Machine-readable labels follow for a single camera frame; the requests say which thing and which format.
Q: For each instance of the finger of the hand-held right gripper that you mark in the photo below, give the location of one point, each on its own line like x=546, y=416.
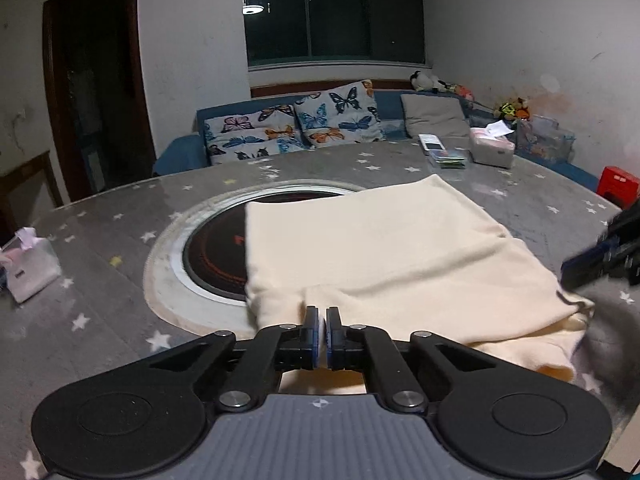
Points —
x=625, y=225
x=585, y=266

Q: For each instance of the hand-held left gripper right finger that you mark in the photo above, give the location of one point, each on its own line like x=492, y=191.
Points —
x=333, y=337

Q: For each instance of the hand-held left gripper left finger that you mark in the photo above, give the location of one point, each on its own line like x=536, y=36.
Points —
x=312, y=337

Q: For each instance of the cream garment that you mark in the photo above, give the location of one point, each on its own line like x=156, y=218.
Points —
x=390, y=250

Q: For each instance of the red plastic stool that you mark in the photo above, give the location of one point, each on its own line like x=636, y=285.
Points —
x=620, y=185

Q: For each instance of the clear plastic storage container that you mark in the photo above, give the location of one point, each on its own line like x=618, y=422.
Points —
x=545, y=140

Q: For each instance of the round built-in induction cooker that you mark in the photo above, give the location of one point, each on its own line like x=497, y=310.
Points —
x=215, y=260

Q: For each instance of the white tissue box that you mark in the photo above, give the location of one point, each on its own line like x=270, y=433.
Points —
x=492, y=150

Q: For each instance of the yellow and orange plush toys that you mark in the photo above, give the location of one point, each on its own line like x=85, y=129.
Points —
x=512, y=109

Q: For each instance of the clear plastic box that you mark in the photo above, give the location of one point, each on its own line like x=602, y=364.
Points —
x=447, y=159

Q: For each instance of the white remote control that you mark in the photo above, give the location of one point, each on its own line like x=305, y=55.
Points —
x=430, y=142

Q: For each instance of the pink plush toy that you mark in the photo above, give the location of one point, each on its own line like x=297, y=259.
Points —
x=462, y=91

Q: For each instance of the butterfly print pillow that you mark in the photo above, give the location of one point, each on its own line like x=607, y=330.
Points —
x=340, y=115
x=250, y=135

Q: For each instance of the plain grey pillow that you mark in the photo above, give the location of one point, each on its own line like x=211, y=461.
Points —
x=432, y=115

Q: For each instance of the blue sofa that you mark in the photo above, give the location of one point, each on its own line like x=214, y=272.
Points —
x=180, y=152

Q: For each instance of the grey star-printed tablecloth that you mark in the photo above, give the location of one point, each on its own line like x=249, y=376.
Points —
x=100, y=240

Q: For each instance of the black and white plush toy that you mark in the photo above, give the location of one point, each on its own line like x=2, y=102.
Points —
x=425, y=81

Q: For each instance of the white and pink tissue pack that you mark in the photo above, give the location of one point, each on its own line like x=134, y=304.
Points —
x=30, y=270

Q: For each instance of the wooden furniture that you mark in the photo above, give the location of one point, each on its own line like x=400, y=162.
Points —
x=30, y=185

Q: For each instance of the dark window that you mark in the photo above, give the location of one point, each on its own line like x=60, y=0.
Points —
x=335, y=15

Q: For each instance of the dark wooden door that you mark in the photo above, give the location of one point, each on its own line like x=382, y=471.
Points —
x=95, y=85

